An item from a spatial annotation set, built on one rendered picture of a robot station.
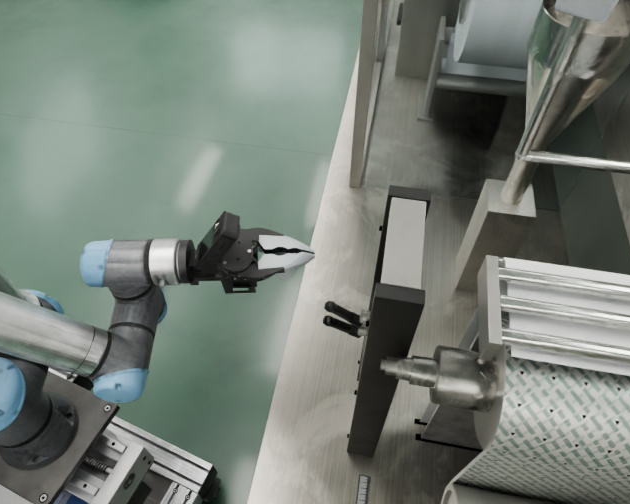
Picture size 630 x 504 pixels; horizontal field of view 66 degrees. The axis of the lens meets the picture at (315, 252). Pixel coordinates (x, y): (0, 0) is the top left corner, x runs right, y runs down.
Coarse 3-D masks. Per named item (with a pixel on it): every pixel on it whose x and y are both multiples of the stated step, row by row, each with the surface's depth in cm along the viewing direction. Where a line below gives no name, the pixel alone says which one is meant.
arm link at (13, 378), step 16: (0, 352) 88; (0, 368) 85; (16, 368) 86; (32, 368) 90; (48, 368) 95; (0, 384) 84; (16, 384) 84; (32, 384) 89; (0, 400) 82; (16, 400) 84; (32, 400) 88; (48, 400) 95; (0, 416) 82; (16, 416) 85; (32, 416) 89; (0, 432) 85; (16, 432) 87; (32, 432) 91
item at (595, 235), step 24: (600, 144) 110; (576, 192) 119; (600, 192) 106; (576, 216) 117; (600, 216) 104; (576, 240) 115; (600, 240) 103; (624, 240) 93; (576, 264) 113; (600, 264) 101; (624, 264) 92
